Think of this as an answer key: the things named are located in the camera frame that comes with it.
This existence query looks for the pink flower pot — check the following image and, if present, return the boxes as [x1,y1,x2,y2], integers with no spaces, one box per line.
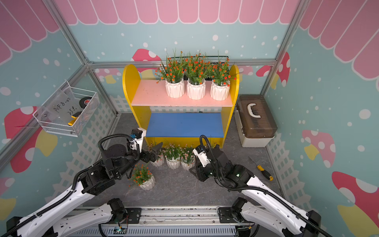
[148,143,164,167]
[180,146,195,171]
[163,144,182,169]

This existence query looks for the orange flower pot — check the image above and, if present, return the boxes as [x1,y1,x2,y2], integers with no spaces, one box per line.
[185,53,208,100]
[208,57,237,101]
[131,165,156,191]
[155,51,185,98]

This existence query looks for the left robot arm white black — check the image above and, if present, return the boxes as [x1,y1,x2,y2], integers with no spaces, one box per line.
[4,128,163,237]

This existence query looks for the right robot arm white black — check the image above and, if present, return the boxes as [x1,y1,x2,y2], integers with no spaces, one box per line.
[190,135,329,237]

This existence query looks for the yellow rack pink blue shelves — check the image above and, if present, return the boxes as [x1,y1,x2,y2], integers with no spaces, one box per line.
[122,65,240,147]

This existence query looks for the brown lid storage box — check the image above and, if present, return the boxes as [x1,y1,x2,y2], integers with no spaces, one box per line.
[235,95,277,148]

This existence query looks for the small green circuit board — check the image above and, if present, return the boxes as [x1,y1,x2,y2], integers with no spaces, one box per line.
[113,227,128,235]

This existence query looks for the black tape roll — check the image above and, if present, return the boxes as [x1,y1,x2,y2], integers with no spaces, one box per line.
[79,96,92,109]

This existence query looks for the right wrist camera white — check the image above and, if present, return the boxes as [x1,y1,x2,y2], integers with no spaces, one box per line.
[192,146,210,168]

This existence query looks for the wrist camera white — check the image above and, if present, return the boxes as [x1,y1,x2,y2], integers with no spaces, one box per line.
[129,127,147,153]
[192,146,210,168]

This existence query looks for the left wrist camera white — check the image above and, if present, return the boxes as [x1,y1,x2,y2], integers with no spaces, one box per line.
[129,127,147,153]

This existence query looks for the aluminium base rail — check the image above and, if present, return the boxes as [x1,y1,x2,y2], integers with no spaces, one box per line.
[56,205,309,237]

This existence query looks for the yellow handled screwdriver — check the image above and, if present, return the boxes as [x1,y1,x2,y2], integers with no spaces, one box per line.
[249,156,273,181]

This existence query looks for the yellow handled tool in basket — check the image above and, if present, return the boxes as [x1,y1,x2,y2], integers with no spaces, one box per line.
[68,112,82,126]

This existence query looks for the white wire wall basket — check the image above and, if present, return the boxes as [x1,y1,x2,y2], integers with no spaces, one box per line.
[33,81,100,137]

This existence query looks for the black wire mesh basket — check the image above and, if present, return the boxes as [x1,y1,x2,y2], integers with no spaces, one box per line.
[183,53,229,81]

